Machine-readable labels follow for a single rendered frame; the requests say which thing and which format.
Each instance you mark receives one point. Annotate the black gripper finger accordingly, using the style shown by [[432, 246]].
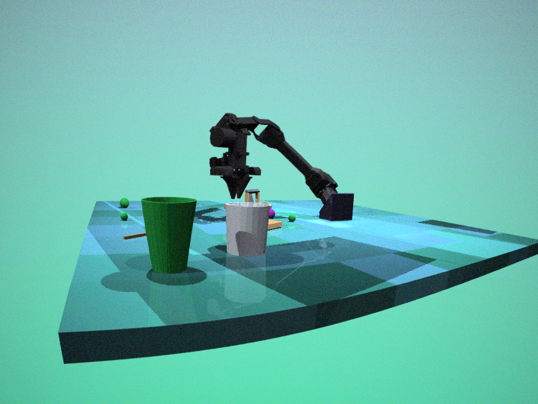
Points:
[[243, 181], [232, 183]]

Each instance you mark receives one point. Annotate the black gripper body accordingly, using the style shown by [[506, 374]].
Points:
[[236, 160]]

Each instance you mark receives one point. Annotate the dark green cup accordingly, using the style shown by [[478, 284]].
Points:
[[168, 225]]

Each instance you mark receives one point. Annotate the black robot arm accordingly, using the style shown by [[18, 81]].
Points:
[[232, 132]]

